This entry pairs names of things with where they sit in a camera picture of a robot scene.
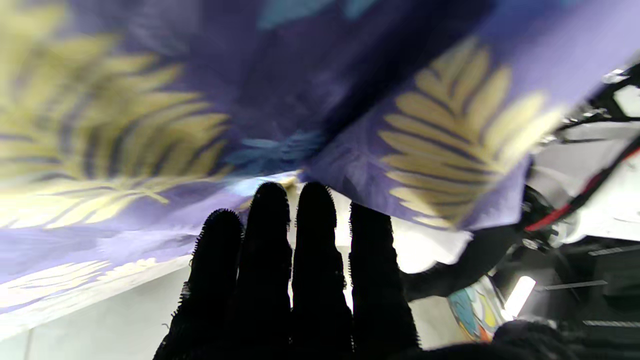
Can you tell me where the colourful smiley face board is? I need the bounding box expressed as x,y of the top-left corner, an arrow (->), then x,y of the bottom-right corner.
446,276 -> 507,344

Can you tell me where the red black left arm cable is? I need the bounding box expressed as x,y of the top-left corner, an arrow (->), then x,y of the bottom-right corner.
524,145 -> 640,233

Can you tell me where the white backdrop sheet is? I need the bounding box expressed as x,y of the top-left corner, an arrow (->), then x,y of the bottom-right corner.
0,265 -> 351,360

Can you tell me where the white pillow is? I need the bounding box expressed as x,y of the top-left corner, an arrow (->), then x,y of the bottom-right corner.
287,187 -> 473,275

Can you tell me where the blue leaf print pillowcase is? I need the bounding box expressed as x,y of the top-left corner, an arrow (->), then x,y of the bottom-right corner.
0,0 -> 640,316

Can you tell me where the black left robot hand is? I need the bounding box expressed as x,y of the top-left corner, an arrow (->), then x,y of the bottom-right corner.
400,225 -> 526,303

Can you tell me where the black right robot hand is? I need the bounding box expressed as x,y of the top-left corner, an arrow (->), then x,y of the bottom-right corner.
152,181 -> 576,360

